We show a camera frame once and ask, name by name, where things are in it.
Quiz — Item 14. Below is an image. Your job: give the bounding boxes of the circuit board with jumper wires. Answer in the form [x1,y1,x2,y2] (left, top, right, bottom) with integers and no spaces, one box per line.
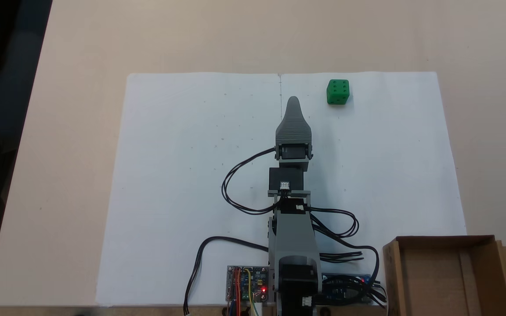
[226,265,270,303]

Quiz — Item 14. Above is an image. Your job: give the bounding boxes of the green dice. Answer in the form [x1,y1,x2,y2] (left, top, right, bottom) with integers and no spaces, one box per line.
[326,79,351,105]

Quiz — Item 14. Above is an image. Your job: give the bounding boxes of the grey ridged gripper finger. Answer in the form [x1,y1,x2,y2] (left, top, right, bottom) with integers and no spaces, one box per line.
[276,97,313,146]

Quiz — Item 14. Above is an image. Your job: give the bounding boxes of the black servo cable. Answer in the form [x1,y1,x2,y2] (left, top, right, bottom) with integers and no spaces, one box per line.
[319,250,364,264]
[312,217,388,304]
[308,207,360,240]
[221,148,280,215]

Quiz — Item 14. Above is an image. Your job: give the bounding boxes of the black power cable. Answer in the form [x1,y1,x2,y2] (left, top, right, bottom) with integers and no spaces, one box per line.
[184,236,271,316]

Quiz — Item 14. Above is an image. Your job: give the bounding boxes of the yellow jumper wire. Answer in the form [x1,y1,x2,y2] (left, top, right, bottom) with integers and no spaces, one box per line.
[244,269,260,316]

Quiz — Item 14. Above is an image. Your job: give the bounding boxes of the white paper sheet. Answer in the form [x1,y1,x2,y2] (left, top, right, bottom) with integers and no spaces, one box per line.
[278,72,468,305]
[96,72,282,307]

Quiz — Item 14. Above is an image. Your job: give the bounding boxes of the blue circuit board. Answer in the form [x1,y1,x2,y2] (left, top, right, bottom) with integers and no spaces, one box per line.
[321,273,385,305]

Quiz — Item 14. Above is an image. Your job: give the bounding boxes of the red jumper wire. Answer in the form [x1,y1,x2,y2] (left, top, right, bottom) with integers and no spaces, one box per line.
[231,269,242,316]

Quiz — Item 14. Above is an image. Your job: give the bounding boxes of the brown cardboard box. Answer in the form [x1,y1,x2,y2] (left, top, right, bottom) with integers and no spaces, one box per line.
[383,235,506,316]

